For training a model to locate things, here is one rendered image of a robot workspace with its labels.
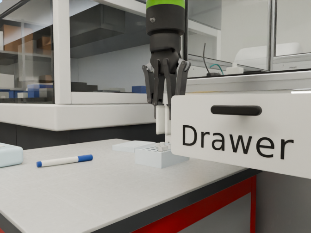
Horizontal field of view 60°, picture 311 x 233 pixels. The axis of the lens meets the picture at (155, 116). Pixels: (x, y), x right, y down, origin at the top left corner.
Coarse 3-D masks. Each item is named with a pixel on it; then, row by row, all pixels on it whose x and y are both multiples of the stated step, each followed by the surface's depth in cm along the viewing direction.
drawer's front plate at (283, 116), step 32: (192, 96) 47; (224, 96) 42; (256, 96) 39; (288, 96) 36; (224, 128) 43; (256, 128) 39; (288, 128) 36; (224, 160) 43; (256, 160) 39; (288, 160) 36
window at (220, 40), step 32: (192, 0) 89; (224, 0) 80; (256, 0) 74; (288, 0) 68; (192, 32) 89; (224, 32) 81; (256, 32) 74; (288, 32) 69; (192, 64) 90; (224, 64) 81; (256, 64) 75; (288, 64) 69
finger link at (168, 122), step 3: (165, 108) 63; (168, 108) 64; (165, 111) 64; (168, 111) 64; (165, 114) 64; (168, 114) 64; (165, 117) 64; (168, 117) 64; (165, 120) 64; (168, 120) 64; (165, 123) 64; (168, 123) 64; (165, 126) 64; (168, 126) 64; (165, 129) 64; (168, 129) 64; (165, 132) 64; (168, 132) 64
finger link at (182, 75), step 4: (180, 64) 61; (184, 64) 60; (180, 68) 61; (184, 68) 61; (188, 68) 62; (180, 72) 61; (184, 72) 61; (180, 76) 61; (184, 76) 62; (180, 80) 61; (184, 80) 62; (176, 84) 62; (180, 84) 61; (184, 84) 62; (176, 88) 62; (180, 88) 61; (184, 88) 62; (176, 92) 62; (180, 92) 62; (184, 92) 63
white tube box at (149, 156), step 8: (136, 152) 67; (144, 152) 66; (152, 152) 64; (168, 152) 65; (136, 160) 68; (144, 160) 66; (152, 160) 64; (160, 160) 63; (168, 160) 65; (176, 160) 68; (184, 160) 70; (160, 168) 63
